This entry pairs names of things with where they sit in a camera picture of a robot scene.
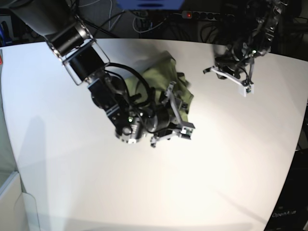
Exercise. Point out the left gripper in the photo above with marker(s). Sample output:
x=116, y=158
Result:
x=239, y=72

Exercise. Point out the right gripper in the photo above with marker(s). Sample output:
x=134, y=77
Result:
x=171, y=110

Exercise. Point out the green T-shirt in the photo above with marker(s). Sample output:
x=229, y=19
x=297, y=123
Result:
x=159, y=71

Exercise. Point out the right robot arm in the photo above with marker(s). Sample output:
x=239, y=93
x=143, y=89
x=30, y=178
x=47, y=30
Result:
x=154, y=102

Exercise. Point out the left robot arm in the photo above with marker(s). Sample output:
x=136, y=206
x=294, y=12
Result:
x=247, y=29

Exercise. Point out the black power strip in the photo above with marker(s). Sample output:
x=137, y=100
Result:
x=201, y=16

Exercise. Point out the black OpenArm box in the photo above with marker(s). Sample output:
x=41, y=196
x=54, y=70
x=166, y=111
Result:
x=291, y=210

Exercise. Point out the white bin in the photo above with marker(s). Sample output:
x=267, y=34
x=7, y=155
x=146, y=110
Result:
x=18, y=210

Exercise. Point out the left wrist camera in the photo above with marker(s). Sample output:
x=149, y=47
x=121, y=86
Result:
x=245, y=90

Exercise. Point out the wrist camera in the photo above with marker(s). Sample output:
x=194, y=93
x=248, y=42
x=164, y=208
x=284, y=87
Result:
x=186, y=130
x=245, y=90

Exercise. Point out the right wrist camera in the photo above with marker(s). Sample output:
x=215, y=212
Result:
x=186, y=130

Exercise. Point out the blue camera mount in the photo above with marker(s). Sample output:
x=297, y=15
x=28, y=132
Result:
x=150, y=4

